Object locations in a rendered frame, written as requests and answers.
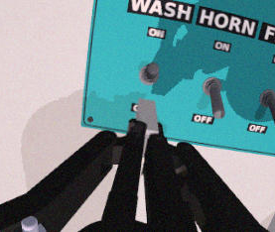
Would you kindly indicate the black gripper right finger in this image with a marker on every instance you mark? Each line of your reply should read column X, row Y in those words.
column 175, row 196

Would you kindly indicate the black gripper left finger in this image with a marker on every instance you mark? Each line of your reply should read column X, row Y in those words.
column 52, row 202

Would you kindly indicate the teal switch console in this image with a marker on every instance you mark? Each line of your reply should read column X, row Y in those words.
column 198, row 51

